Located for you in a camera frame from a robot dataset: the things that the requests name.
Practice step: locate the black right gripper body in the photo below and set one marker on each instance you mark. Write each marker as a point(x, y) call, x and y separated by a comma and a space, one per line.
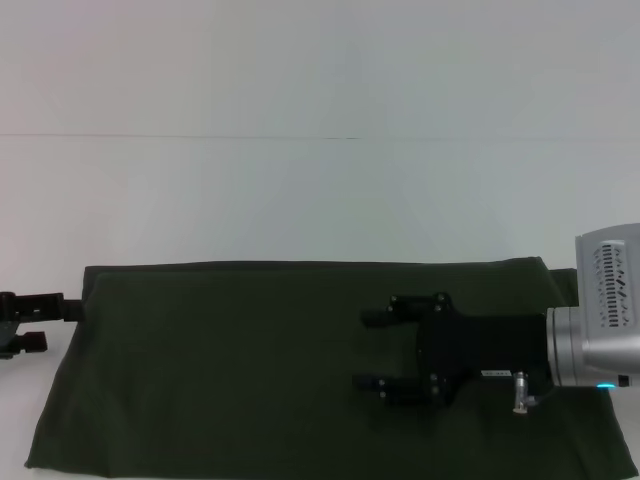
point(485, 345)

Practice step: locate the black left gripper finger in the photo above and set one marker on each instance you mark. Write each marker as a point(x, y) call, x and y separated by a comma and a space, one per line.
point(32, 342)
point(50, 307)

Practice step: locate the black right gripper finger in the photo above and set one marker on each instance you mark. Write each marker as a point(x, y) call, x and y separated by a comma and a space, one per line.
point(400, 390)
point(400, 310)

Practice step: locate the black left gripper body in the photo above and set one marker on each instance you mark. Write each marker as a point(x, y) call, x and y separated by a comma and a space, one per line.
point(7, 335)

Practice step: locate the dark green shirt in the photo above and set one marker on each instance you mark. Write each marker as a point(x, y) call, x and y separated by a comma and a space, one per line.
point(225, 375)

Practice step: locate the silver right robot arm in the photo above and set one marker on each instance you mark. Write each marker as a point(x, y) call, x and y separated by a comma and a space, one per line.
point(565, 345)

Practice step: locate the silver vented wrist camera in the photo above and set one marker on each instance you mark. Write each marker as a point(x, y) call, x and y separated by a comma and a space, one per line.
point(610, 280)

